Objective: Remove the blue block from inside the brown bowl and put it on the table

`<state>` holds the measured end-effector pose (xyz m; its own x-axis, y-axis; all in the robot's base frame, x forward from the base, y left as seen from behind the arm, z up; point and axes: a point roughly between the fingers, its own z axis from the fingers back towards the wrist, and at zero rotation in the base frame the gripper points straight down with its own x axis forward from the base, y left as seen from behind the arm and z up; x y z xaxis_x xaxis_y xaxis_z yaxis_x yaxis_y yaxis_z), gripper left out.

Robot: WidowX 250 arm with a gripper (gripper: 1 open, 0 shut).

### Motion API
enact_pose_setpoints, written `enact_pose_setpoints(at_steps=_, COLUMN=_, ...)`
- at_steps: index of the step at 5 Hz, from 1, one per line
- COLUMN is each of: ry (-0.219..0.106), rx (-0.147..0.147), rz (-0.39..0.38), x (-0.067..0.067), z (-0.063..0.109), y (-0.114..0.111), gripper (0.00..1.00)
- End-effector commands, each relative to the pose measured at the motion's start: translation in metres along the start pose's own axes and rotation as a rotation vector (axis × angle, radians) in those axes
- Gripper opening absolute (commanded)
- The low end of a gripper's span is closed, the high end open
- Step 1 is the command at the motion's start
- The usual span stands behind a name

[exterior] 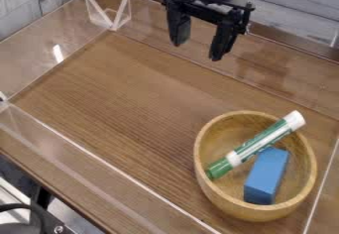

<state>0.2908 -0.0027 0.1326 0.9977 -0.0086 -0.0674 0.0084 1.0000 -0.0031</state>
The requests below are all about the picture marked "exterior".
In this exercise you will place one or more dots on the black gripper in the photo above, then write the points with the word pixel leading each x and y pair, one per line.
pixel 211 11

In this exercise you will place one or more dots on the blue block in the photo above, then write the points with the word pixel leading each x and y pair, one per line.
pixel 265 178

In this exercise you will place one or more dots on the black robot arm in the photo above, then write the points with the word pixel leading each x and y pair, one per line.
pixel 230 15

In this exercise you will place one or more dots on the brown wooden bowl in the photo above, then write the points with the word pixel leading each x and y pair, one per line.
pixel 222 135

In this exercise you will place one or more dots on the green white marker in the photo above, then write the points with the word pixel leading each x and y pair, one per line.
pixel 282 128

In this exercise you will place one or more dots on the black metal stand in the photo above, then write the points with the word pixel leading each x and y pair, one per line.
pixel 54 225

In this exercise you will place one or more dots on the clear acrylic tray wall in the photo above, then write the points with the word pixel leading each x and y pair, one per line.
pixel 106 103

